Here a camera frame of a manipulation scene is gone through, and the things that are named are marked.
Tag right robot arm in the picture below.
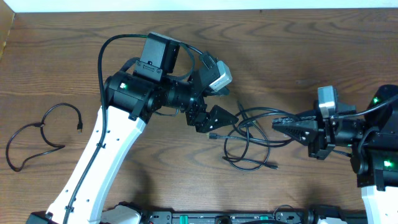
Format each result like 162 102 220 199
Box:
272 85 397 223

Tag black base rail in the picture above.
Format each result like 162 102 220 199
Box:
99 202 369 224

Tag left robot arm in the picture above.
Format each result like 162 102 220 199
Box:
27 32 237 224

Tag cardboard panel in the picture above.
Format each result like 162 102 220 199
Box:
0 0 15 58

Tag thin black USB cable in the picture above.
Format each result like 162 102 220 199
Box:
208 123 279 172

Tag black right camera cable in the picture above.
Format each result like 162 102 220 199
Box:
331 93 398 121

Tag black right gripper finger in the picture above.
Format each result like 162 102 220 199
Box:
272 120 318 146
272 116 316 123

